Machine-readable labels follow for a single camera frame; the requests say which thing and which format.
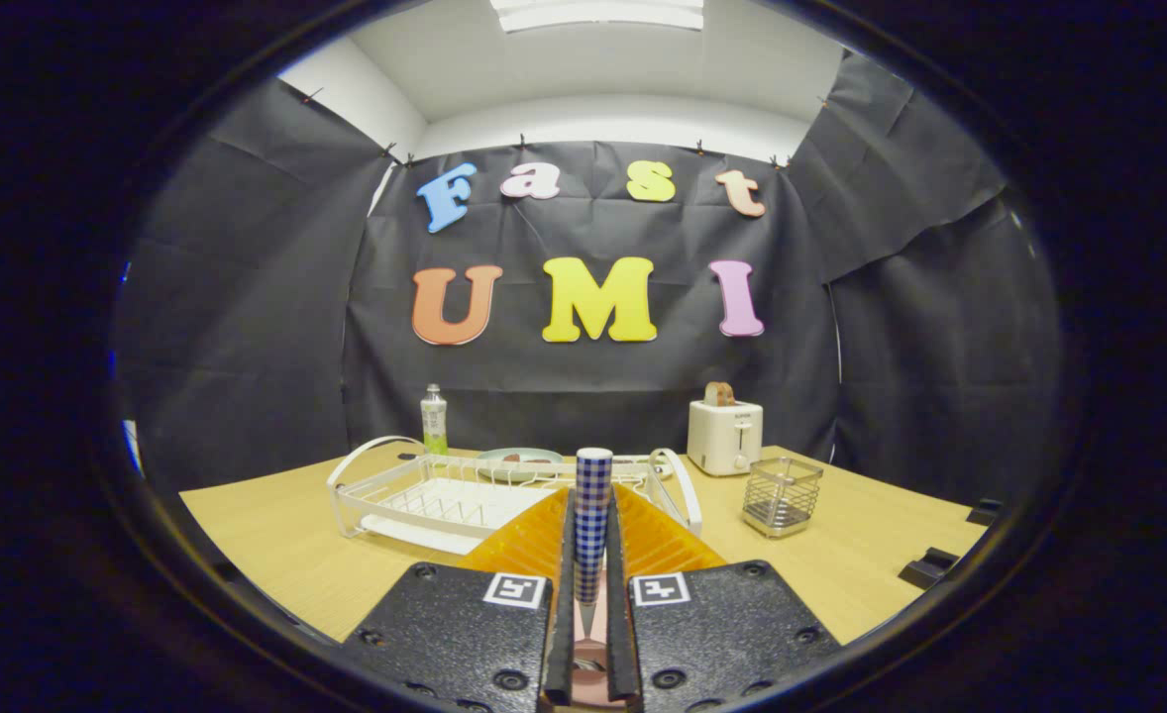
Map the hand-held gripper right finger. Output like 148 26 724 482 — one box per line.
606 483 842 713

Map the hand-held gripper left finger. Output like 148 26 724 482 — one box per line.
341 485 577 712

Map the white wire dish rack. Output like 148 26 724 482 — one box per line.
327 436 703 556

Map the pink plate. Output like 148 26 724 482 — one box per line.
569 594 636 709

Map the metal wire basket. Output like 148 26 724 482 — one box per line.
742 457 824 539

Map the blue checked handle spoon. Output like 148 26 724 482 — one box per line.
572 448 616 684

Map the light blue plate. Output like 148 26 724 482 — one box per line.
477 448 565 468

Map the white toaster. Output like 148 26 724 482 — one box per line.
687 399 765 477

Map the green clear bottle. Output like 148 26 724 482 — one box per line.
420 384 449 457

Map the black backdrop cloth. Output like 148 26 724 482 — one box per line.
113 50 1065 506

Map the ceiling light panel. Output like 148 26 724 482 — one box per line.
489 0 705 33

